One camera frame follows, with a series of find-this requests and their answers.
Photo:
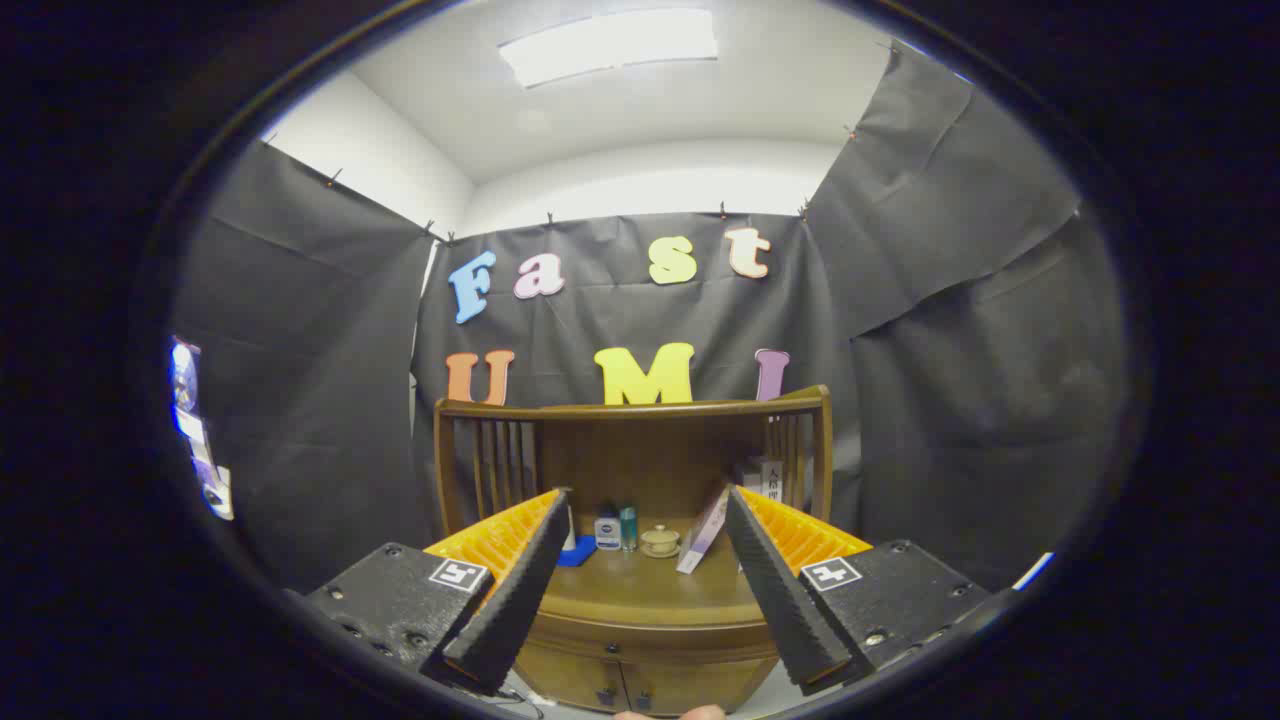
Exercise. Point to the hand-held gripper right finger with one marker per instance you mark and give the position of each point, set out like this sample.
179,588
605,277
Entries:
780,600

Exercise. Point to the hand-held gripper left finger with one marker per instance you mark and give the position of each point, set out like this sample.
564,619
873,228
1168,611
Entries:
515,600

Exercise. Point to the wooden drawer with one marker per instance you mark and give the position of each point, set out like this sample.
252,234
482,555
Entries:
640,640

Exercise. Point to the wooden cabinet with slatted shelf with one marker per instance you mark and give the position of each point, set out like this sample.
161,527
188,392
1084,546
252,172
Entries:
640,455

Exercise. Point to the blue folded cloth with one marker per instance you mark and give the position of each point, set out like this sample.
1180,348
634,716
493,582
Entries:
578,552

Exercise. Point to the white pump bottle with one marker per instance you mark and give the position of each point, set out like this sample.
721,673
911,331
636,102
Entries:
571,530

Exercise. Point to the purple and white book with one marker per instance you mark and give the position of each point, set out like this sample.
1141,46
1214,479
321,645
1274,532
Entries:
702,535

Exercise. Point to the white lotion bottle blue cap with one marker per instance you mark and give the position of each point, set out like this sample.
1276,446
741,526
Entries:
607,532

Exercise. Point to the beige lidded teacup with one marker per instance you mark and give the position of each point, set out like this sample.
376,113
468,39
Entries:
660,543

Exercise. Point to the teal slim bottle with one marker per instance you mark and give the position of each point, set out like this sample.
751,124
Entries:
628,530

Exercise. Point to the white appliance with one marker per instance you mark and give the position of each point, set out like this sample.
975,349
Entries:
1033,571

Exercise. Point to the black backdrop cloth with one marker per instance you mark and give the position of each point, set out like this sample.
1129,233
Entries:
300,350

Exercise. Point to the white equipment stand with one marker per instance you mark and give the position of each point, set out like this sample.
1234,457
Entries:
200,440

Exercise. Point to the ceiling light panel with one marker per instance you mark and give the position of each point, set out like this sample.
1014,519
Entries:
610,45

